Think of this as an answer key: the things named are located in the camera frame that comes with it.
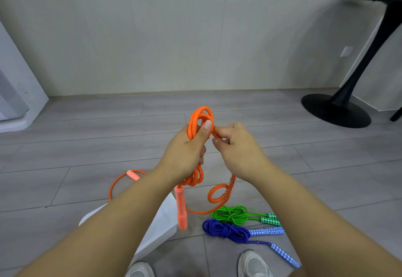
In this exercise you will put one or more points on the person's left hand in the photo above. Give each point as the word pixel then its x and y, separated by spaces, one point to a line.
pixel 182 154

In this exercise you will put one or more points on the person's right hand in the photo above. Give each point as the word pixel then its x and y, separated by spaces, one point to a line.
pixel 243 156

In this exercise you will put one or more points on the person's left thumb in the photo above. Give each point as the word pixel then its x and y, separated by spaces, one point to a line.
pixel 203 131

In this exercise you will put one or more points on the person's right thumb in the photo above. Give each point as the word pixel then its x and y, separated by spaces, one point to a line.
pixel 219 143

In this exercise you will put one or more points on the person's right forearm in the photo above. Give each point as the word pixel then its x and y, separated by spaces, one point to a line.
pixel 314 223

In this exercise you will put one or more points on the person's left forearm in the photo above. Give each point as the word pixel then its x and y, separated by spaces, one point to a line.
pixel 119 220

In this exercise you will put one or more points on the person's right grey shoe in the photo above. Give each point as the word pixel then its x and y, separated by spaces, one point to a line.
pixel 252 265

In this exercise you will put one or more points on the person's grey shoe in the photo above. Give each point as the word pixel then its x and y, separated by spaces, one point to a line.
pixel 252 265
pixel 139 270

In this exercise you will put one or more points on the person's left grey shoe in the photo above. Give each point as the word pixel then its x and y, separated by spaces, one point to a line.
pixel 139 270

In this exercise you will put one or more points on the black furniture leg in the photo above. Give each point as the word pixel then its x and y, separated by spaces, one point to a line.
pixel 396 114

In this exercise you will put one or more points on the white appliance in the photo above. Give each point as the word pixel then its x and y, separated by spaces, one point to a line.
pixel 15 98

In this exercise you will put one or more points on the black pedestal table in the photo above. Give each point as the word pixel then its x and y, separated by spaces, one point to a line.
pixel 340 110

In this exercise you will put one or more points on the white wall outlet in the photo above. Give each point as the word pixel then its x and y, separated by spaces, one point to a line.
pixel 346 51

